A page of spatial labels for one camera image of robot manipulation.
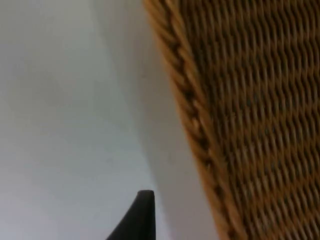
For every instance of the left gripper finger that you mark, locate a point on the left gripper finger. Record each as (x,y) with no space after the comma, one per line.
(140,220)

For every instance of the brown wicker basket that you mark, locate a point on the brown wicker basket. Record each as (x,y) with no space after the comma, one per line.
(250,112)

